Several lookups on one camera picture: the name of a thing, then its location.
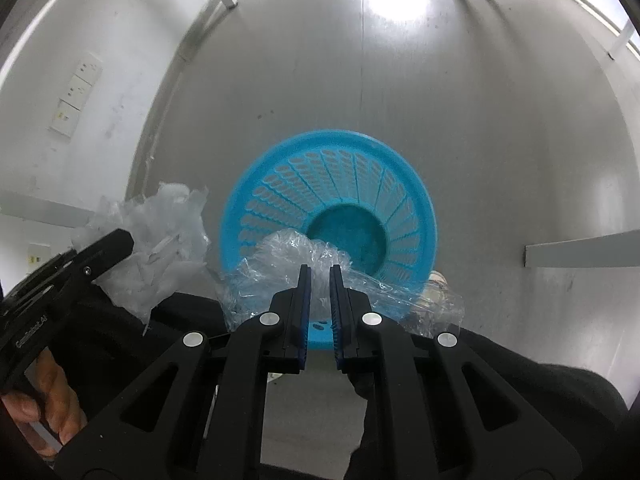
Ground clear crinkled plastic wrap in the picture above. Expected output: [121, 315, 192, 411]
[214, 229, 464, 337]

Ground person's left hand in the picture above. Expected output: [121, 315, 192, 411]
[1, 348, 87, 460]

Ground person's black trouser legs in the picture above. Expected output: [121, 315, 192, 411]
[54, 286, 639, 479]

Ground blue plastic waste basket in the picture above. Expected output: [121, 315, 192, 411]
[219, 129, 440, 352]

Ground white wall socket panel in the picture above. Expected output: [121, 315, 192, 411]
[49, 52, 102, 138]

